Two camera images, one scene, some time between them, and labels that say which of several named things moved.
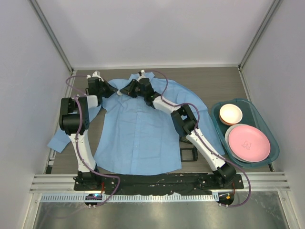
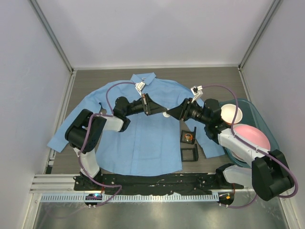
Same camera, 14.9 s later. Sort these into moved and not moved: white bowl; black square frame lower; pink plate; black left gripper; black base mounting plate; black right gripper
Moved: black left gripper; black right gripper
Not moved: white bowl; black base mounting plate; black square frame lower; pink plate
